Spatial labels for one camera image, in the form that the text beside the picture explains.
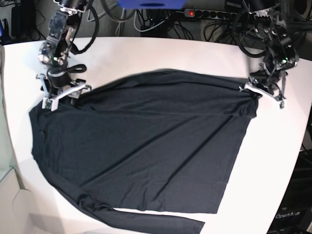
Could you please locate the black power strip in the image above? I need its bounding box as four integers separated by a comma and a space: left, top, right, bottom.
182, 9, 237, 20

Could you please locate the blue plastic box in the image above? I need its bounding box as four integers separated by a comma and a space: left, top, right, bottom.
117, 0, 186, 9

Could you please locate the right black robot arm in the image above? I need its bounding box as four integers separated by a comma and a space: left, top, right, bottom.
36, 0, 99, 111

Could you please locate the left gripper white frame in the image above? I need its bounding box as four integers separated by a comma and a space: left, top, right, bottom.
239, 70, 288, 109

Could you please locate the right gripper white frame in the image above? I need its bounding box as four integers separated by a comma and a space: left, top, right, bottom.
36, 67, 92, 111

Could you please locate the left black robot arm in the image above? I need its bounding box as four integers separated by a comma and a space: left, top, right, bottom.
233, 0, 299, 109

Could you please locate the black power adapter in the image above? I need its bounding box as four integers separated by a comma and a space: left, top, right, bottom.
11, 0, 36, 40

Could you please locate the dark navy long-sleeve shirt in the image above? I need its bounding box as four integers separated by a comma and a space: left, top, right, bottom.
29, 70, 258, 234

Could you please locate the black OpenArm equipment case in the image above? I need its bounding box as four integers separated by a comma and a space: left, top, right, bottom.
268, 150, 312, 234

